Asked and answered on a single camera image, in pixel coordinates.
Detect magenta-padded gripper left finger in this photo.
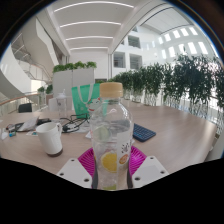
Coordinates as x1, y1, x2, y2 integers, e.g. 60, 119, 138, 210
56, 147, 97, 190

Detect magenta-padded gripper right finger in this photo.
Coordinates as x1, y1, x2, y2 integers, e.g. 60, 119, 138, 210
127, 145, 170, 190

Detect clear drink bottle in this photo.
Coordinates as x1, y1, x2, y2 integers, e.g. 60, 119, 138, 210
89, 82, 135, 191

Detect dark blue keyboard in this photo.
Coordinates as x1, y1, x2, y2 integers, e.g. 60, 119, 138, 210
132, 123, 157, 143

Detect white mug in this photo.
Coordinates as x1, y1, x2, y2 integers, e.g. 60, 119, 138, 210
35, 121, 64, 158

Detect open white booklet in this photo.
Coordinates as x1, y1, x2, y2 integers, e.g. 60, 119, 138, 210
18, 116, 40, 133

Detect clear shaker bottle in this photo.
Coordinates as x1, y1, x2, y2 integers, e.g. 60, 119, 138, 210
55, 89, 68, 119

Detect green tote bag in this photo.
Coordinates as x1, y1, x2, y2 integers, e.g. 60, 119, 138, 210
71, 83, 101, 119

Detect black chair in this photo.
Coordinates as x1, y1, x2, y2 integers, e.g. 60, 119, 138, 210
18, 102, 33, 114

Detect small green railing planter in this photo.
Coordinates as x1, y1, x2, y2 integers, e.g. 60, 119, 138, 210
37, 84, 54, 95

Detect tall white cabinet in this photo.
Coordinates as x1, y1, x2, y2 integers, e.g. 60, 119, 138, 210
52, 68, 96, 101

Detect row of green potted trees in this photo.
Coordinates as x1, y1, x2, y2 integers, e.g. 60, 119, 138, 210
109, 54, 224, 118

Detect green plants in cabinet planter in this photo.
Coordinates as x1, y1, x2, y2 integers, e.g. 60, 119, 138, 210
52, 60, 98, 74

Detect black cable tangle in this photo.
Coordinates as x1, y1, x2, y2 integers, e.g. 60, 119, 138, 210
61, 114, 91, 134

